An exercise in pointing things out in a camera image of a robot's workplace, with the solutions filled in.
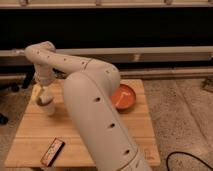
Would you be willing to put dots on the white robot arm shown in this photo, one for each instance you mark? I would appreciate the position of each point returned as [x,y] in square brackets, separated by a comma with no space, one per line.
[86,95]

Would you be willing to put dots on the wooden table board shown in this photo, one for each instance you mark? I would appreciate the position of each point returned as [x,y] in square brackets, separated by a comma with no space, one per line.
[36,132]

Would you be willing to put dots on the white ceramic cup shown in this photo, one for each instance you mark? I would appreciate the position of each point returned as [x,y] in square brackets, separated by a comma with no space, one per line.
[48,108]

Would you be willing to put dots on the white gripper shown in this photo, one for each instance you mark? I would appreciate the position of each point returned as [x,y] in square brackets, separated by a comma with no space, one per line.
[44,80]

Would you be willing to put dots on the orange bowl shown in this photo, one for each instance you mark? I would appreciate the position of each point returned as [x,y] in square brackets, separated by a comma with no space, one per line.
[124,97]

